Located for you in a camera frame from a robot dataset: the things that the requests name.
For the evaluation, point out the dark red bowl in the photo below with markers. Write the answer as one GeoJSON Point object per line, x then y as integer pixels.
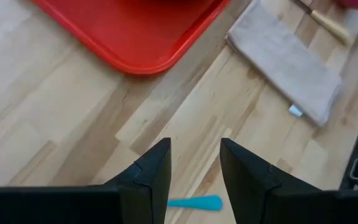
{"type": "Point", "coordinates": [357, 3]}

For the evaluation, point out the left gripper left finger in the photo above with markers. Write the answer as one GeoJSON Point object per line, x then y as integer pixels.
{"type": "Point", "coordinates": [148, 174]}

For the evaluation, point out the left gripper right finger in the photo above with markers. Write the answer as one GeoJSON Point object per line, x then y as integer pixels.
{"type": "Point", "coordinates": [247, 180]}

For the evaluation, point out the red plastic tray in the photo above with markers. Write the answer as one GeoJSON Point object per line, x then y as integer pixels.
{"type": "Point", "coordinates": [135, 28]}

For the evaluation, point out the beige cloth napkin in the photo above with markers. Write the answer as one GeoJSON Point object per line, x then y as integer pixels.
{"type": "Point", "coordinates": [284, 62]}

